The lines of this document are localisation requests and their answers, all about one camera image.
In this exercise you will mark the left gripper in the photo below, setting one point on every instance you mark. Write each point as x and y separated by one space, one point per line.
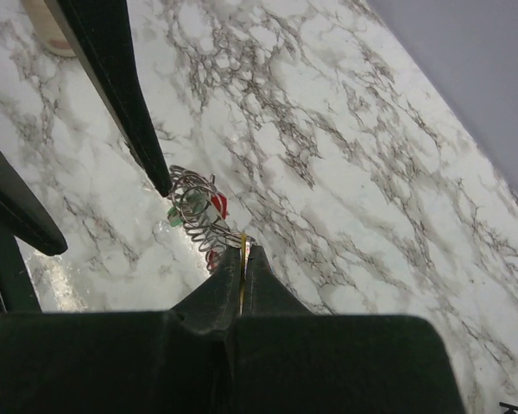
22 215

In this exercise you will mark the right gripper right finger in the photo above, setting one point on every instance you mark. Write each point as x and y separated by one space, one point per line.
336 364

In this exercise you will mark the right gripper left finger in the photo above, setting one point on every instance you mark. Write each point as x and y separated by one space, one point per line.
167 361

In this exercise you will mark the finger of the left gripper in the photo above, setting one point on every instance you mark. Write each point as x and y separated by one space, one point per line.
99 34

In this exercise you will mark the green key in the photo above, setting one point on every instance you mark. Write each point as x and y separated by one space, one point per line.
183 213

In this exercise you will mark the grey curved keyring holder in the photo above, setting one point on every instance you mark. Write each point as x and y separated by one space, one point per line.
211 232

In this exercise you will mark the small red key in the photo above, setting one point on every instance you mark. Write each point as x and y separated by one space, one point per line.
211 260

